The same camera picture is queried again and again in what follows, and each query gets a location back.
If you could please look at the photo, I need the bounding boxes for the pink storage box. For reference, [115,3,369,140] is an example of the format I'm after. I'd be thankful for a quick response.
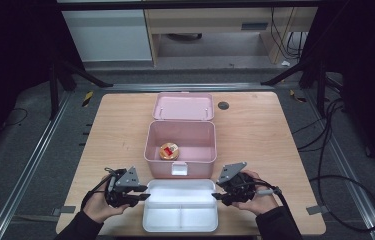
[143,91,218,180]

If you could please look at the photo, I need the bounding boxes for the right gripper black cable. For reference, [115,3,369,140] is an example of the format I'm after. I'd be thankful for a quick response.
[239,178,294,218]

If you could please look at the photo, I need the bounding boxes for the white cabinet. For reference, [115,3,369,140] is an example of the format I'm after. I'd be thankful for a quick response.
[62,9,153,63]

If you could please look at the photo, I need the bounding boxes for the black metal stand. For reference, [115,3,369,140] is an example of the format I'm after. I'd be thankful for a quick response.
[48,59,113,121]
[260,56,330,118]

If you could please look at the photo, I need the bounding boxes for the person's left hand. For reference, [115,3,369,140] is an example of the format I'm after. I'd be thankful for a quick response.
[83,186,131,224]

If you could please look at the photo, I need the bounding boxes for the thin black floor cable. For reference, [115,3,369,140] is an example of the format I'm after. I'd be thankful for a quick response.
[3,107,29,129]

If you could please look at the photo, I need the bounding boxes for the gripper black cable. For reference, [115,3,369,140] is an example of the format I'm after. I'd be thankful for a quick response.
[80,167,118,212]
[239,178,294,218]

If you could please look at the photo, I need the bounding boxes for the light wooden desk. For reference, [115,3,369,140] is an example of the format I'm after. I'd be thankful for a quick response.
[144,7,319,66]

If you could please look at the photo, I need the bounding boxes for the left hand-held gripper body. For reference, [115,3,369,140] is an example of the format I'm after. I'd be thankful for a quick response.
[104,165,142,209]

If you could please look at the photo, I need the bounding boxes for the aluminium floor rail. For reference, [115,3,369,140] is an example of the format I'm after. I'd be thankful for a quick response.
[303,89,375,240]
[0,93,73,240]
[103,83,274,93]

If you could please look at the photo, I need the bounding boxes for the yellow black tape strip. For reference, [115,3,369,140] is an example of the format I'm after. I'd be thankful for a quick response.
[81,90,94,108]
[289,89,308,103]

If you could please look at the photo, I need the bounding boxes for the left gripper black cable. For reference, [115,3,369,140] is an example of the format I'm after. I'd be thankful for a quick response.
[80,167,118,212]

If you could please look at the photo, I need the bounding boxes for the black floor cable bundle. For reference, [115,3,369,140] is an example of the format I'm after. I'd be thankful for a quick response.
[291,98,347,154]

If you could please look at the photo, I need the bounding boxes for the round yellow snack pack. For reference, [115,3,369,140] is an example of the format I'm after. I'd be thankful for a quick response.
[158,142,180,161]

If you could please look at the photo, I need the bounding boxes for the grey tape piece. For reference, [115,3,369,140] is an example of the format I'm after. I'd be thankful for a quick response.
[52,205,77,217]
[306,205,329,216]

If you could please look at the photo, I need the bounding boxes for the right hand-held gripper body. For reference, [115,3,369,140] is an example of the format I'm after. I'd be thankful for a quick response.
[215,161,259,207]

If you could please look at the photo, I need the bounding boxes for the dark curtain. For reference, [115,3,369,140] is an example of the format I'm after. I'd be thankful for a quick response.
[304,0,375,184]

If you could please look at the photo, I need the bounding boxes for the white divided tray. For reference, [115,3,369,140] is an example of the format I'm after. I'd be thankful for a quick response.
[142,178,219,233]

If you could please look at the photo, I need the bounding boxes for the hanging black desk cables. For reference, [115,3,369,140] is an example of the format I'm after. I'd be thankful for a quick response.
[269,7,309,61]

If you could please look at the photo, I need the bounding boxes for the person's right hand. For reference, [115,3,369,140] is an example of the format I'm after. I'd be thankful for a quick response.
[232,169,279,217]

